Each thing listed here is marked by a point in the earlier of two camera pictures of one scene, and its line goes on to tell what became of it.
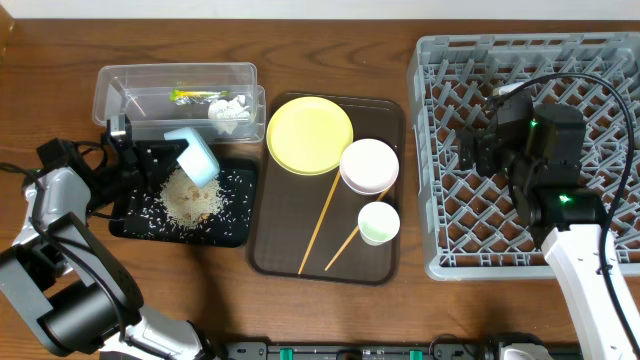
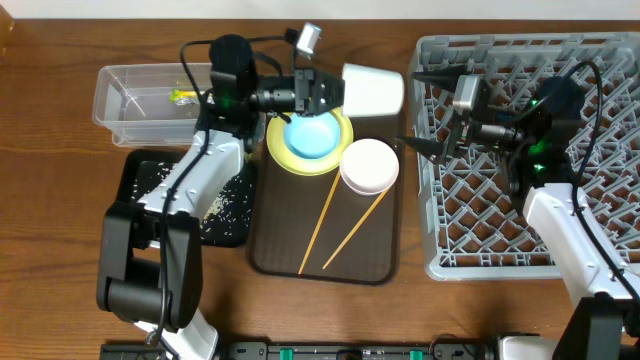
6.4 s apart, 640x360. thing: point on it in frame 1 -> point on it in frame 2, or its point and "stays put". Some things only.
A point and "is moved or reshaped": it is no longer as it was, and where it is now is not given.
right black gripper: x=486 y=144 -> x=463 y=135
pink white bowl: x=369 y=166 stays put
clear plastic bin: x=220 y=99 stays put
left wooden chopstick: x=322 y=221 stays put
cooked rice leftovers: x=188 y=204 is moved or reshaped
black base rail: x=374 y=350 stays put
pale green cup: x=378 y=223 -> x=371 y=91
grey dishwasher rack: x=471 y=226 stays put
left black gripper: x=138 y=159 -> x=305 y=91
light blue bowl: x=197 y=160 is moved or reshaped
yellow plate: x=309 y=136 stays put
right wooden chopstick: x=354 y=233 stays put
